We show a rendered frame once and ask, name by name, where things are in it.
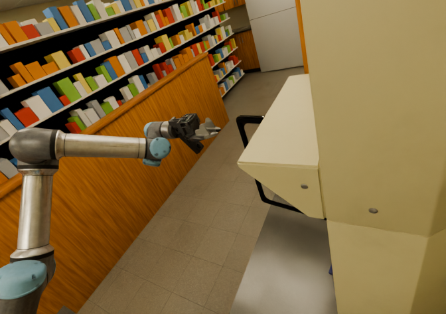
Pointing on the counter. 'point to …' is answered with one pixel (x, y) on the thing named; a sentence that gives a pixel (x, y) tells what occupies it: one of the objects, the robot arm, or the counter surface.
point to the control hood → (289, 149)
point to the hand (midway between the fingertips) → (217, 133)
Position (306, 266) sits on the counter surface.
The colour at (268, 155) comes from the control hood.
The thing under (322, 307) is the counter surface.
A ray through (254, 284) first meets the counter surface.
